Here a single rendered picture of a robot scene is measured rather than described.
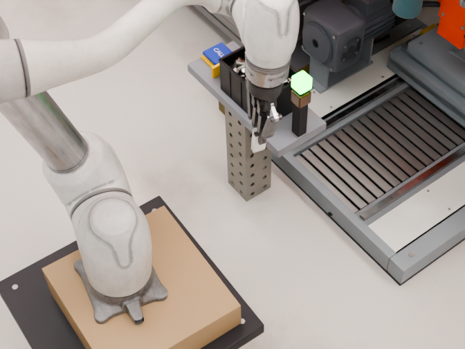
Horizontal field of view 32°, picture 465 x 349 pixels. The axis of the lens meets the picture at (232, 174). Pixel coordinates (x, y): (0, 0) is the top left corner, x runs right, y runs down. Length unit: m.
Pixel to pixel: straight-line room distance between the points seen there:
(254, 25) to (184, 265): 0.73
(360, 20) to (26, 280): 1.29
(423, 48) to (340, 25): 0.36
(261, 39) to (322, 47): 1.13
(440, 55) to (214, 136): 0.81
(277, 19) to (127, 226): 0.57
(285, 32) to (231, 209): 1.18
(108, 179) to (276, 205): 0.87
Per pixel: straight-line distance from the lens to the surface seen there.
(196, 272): 2.00
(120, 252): 1.77
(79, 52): 1.41
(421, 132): 2.78
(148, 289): 1.95
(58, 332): 2.08
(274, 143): 2.17
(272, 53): 1.53
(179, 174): 2.70
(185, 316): 1.94
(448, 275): 2.52
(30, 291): 2.16
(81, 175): 1.84
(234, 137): 2.44
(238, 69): 2.22
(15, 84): 1.38
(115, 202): 1.78
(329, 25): 2.60
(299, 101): 2.08
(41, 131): 1.72
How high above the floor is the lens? 2.08
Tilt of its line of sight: 51 degrees down
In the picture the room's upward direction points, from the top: 2 degrees counter-clockwise
